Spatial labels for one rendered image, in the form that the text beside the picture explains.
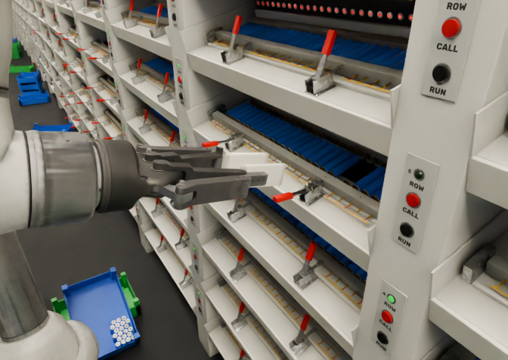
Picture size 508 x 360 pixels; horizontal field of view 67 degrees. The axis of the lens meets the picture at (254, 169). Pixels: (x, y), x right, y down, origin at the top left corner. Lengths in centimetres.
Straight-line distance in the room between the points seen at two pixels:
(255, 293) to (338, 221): 46
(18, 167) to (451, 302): 48
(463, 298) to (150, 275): 155
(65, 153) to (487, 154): 40
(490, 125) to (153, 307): 154
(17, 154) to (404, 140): 39
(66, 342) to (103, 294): 67
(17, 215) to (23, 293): 65
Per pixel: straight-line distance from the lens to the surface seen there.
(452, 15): 43
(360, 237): 60
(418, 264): 53
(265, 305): 101
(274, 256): 85
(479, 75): 42
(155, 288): 185
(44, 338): 104
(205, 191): 40
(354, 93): 58
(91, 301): 172
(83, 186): 37
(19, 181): 36
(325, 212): 65
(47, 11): 370
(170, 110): 116
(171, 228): 161
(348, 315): 74
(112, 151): 39
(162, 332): 167
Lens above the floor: 125
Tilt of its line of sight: 27 degrees down
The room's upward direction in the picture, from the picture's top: straight up
